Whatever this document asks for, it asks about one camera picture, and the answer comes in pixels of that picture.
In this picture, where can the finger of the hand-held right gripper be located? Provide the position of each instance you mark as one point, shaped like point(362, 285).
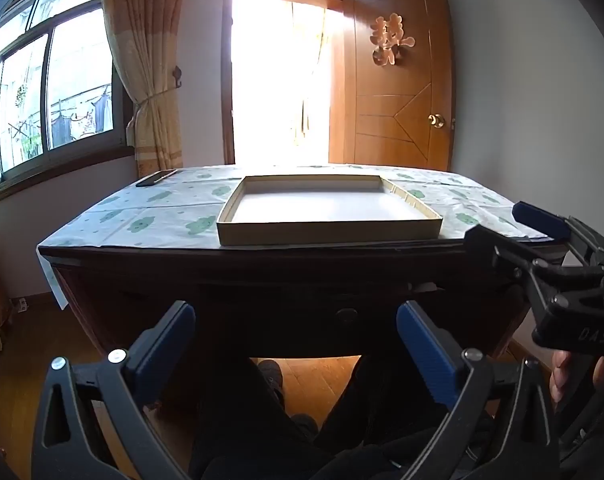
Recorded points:
point(541, 221)
point(486, 247)

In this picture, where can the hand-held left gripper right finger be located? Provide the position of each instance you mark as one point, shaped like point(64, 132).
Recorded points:
point(426, 355)

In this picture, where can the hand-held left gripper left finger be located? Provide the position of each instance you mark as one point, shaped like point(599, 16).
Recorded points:
point(167, 345)

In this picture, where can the shallow cardboard tray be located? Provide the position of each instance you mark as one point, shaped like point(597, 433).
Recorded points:
point(322, 205)

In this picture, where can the person's right hand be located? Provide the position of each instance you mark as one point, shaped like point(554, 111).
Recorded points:
point(561, 375)

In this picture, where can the dark wooden table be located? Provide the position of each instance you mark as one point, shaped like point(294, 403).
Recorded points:
point(132, 280)

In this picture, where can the person's black shoe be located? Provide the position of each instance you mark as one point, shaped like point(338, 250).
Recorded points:
point(304, 425)
point(272, 380)

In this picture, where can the person's dark trousers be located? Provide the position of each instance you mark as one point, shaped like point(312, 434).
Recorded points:
point(242, 435)

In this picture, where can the brass door knob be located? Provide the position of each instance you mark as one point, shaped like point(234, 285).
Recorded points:
point(435, 120)

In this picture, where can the white green cloud tablecloth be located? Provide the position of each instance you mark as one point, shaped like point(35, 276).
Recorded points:
point(132, 210)

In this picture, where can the brown wooden door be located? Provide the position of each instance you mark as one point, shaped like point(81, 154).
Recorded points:
point(396, 125)

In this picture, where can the black smartphone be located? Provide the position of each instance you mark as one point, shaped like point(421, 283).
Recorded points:
point(156, 178)

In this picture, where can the pale doorway curtain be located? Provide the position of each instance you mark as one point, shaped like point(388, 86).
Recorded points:
point(307, 110)

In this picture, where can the golden paper door decoration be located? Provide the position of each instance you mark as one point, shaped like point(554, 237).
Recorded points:
point(391, 40)

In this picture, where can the laundry on outdoor line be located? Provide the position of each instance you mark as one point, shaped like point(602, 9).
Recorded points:
point(99, 115)

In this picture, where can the sliding glass window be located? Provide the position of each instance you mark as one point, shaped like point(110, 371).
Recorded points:
point(72, 85)

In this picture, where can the tan striped window curtain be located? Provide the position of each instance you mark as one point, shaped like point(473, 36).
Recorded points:
point(142, 35)

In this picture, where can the white wall socket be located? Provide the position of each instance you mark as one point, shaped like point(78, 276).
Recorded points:
point(21, 303)

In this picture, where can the dark curtain wall hook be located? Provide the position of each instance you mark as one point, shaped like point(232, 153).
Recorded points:
point(177, 74)

